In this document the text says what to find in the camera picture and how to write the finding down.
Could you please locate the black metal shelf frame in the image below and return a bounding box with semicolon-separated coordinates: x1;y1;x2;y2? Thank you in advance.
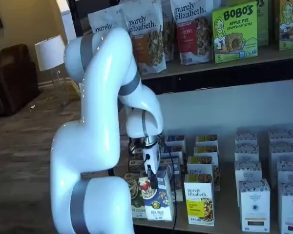
67;0;293;234

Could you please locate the brown armchair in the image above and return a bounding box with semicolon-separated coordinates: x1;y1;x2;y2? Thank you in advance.
0;43;40;118

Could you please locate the blue and white cereal box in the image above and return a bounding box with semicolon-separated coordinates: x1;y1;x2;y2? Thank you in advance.
161;145;186;159
159;157;184;202
138;166;176;222
164;135;187;147

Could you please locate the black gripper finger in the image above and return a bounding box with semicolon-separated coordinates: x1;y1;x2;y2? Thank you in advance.
147;165;158;190

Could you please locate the white granola bag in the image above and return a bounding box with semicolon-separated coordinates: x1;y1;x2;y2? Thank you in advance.
161;0;177;62

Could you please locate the green Bobo's apple pie box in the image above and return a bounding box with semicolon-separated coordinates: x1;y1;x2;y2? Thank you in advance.
211;1;259;64

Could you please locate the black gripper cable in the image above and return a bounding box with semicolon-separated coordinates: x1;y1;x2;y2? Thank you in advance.
136;140;178;231

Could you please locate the white box yellow label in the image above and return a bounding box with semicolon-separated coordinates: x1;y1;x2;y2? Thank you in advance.
238;178;271;232

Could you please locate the yellow-green Bobo's box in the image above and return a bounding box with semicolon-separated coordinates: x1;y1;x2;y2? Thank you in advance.
278;0;293;51

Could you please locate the white box pink label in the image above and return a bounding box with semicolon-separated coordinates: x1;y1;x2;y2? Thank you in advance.
277;182;293;234

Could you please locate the blue label granola bag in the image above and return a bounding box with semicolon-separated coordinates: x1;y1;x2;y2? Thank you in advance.
87;11;127;35

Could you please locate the white tea box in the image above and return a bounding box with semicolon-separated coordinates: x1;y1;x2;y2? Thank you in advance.
234;160;263;182
276;160;293;186
234;143;260;163
268;130;293;145
268;142;293;188
235;132;259;146

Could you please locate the yellow label granola box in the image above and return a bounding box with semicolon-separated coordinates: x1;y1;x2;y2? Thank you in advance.
183;173;215;227
194;134;219;147
187;156;221;191
193;145;220;158

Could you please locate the orange label granola bag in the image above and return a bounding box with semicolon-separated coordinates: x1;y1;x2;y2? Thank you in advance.
121;0;167;75

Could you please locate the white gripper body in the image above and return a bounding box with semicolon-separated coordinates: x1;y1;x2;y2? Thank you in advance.
143;143;161;173

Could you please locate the wooden shelf board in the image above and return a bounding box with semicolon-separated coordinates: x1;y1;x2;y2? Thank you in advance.
141;46;293;80
133;121;293;234

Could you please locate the green and white cereal box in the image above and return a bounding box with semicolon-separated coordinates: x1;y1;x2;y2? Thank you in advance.
129;146;145;161
128;159;147;174
124;173;148;219

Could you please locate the white shade floor lamp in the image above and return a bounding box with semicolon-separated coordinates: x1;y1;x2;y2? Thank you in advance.
34;34;69;107

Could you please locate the red label granola bag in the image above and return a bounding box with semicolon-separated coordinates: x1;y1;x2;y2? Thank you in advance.
169;0;214;66

